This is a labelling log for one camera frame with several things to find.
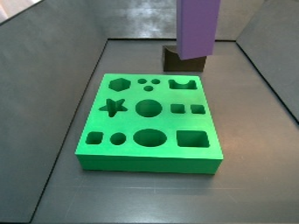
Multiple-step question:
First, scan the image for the green shape sorter board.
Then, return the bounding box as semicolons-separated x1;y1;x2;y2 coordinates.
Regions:
74;73;222;174

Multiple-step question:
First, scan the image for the purple arch block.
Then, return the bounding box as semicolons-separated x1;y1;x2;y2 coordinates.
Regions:
176;0;220;60

